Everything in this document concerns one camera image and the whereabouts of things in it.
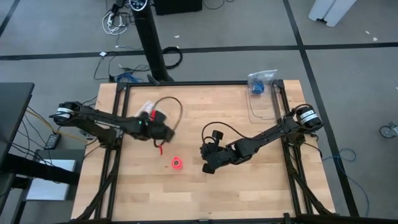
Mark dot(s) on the black desk stand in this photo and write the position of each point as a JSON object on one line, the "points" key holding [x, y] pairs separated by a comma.
{"points": [[37, 169]]}

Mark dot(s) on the black desk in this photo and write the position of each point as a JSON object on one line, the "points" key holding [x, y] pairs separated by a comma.
{"points": [[14, 115]]}

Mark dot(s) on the black floor box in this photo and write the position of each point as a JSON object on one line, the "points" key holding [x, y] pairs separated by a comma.
{"points": [[177, 6]]}

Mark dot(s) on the pink bandage roll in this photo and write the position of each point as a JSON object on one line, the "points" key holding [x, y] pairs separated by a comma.
{"points": [[173, 165]]}

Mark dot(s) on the black aluminium table frame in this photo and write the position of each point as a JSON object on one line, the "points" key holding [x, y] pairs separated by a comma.
{"points": [[186, 83]]}

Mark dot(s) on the grey caster wheel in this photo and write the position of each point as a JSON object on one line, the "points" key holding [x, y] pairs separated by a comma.
{"points": [[388, 130]]}

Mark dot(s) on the clear plastic wrapper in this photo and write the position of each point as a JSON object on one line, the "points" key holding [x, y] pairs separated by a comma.
{"points": [[145, 107]]}

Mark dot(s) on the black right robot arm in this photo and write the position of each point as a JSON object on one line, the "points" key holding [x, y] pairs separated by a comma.
{"points": [[270, 132]]}

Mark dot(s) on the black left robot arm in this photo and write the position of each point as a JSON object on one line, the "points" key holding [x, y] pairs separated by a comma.
{"points": [[102, 123]]}

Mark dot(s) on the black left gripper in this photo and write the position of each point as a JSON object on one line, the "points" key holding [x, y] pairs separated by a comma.
{"points": [[158, 129]]}

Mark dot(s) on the blue bandage roll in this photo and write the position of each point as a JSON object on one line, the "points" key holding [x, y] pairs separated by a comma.
{"points": [[258, 88]]}

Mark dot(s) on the black power adapter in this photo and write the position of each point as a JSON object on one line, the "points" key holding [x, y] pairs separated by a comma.
{"points": [[53, 141]]}

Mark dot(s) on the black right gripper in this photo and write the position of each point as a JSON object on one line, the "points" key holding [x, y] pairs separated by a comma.
{"points": [[214, 155]]}

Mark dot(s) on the clear plastic bin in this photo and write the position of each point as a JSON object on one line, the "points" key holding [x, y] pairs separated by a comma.
{"points": [[264, 105]]}

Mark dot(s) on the black tower fan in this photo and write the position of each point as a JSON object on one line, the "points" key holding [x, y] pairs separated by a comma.
{"points": [[150, 40]]}

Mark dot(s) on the white floor stand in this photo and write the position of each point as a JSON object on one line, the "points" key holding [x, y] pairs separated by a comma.
{"points": [[331, 11]]}

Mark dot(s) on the clear plastic bag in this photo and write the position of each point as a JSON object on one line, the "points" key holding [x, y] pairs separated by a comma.
{"points": [[262, 76]]}

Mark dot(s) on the white shelf board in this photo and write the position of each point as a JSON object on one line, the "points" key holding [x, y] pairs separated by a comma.
{"points": [[51, 180]]}

